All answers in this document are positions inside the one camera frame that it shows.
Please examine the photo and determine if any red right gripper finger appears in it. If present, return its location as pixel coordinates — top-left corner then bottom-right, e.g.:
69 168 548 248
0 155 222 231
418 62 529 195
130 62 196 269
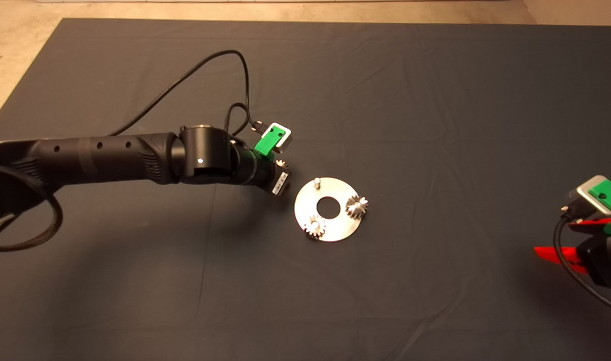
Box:
534 246 589 275
568 218 611 233

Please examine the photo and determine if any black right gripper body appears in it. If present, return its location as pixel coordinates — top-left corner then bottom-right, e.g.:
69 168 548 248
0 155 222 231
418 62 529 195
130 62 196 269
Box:
576 234 611 289

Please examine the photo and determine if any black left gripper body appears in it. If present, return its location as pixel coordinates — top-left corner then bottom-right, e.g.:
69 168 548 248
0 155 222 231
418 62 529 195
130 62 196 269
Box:
232 141 291 198

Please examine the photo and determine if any round metal carrier plate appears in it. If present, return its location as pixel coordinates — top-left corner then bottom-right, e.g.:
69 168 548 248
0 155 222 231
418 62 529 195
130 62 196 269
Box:
294 177 362 243

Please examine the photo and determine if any dark grey table cloth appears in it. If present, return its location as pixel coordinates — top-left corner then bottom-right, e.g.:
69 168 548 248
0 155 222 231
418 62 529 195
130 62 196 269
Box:
0 19 611 361

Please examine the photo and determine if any green left camera mount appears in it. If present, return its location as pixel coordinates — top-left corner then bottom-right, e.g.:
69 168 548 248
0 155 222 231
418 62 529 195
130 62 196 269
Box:
254 125 286 162

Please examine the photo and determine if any silver right camera box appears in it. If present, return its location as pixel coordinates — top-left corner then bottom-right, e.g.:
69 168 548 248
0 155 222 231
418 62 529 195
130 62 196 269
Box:
561 175 609 220

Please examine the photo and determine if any silver camera box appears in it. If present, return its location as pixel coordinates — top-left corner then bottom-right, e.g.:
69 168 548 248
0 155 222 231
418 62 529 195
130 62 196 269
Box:
561 175 609 220
265 122 293 154

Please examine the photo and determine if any silver left camera box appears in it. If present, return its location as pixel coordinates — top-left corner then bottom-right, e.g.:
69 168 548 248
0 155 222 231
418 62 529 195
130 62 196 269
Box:
265 122 293 154

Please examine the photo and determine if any braided black left wrist cable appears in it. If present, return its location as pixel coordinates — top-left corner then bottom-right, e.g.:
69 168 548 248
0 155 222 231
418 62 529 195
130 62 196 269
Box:
224 103 252 137

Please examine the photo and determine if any black sleeved arm cable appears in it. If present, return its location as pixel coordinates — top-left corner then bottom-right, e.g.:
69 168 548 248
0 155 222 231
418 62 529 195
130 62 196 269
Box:
0 165 64 252

